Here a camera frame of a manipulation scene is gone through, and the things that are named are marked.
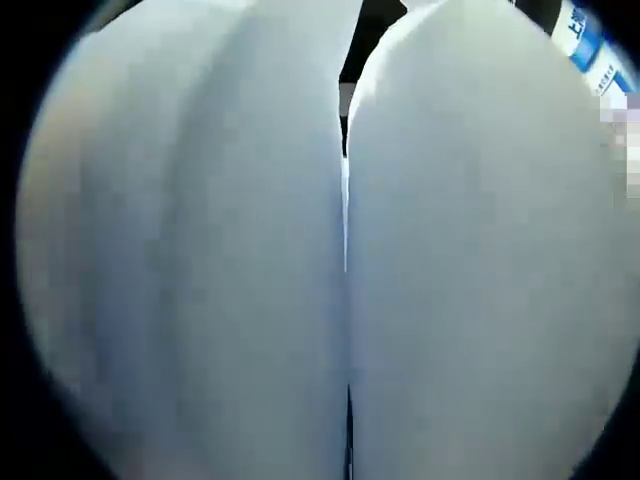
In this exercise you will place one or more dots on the blue white printed garment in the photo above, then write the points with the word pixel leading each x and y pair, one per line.
pixel 585 45

